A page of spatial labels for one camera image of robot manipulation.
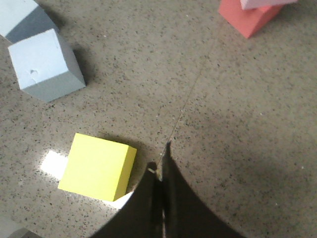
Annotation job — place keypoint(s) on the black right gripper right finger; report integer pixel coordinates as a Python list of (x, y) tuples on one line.
[(186, 216)]

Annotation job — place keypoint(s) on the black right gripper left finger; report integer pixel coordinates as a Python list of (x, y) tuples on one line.
[(142, 215)]

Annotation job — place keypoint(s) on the light blue foam cube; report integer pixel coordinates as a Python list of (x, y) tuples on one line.
[(46, 66), (21, 19)]

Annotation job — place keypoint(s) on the yellow foam cube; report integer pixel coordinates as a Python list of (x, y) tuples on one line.
[(98, 168)]

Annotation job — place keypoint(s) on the red foam cube front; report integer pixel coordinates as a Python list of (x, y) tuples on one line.
[(247, 22)]

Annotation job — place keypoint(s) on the pink foam cube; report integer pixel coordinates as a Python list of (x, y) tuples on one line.
[(251, 4)]

